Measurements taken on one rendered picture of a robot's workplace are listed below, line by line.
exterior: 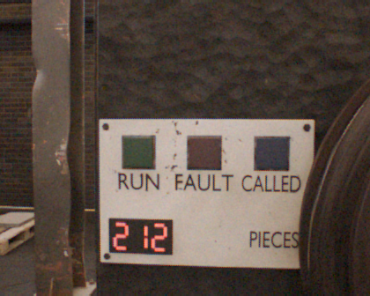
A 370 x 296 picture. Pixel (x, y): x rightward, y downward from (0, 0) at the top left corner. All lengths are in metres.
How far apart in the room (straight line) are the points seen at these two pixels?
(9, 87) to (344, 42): 6.87
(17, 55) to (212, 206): 6.82
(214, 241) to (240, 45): 0.24
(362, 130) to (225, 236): 0.22
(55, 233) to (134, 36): 2.74
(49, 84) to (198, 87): 2.66
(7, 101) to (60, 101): 4.18
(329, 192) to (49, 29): 2.93
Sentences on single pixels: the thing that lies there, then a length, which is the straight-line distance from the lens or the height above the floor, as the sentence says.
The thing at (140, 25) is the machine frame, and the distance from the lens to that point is 0.60.
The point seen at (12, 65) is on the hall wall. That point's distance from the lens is 7.33.
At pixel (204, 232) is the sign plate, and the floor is 1.10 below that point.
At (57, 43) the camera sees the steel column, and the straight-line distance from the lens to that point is 3.22.
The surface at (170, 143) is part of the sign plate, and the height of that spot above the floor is 1.21.
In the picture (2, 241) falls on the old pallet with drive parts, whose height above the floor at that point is 0.13.
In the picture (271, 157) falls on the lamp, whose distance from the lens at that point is 0.56.
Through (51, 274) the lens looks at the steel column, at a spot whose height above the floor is 0.22.
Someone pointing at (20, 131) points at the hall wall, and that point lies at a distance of 7.22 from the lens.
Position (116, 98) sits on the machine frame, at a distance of 0.60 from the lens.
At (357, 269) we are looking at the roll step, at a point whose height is 1.11.
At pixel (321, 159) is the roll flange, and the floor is 1.20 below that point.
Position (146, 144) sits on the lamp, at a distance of 0.56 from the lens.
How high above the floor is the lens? 1.23
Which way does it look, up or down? 3 degrees down
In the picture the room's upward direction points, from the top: straight up
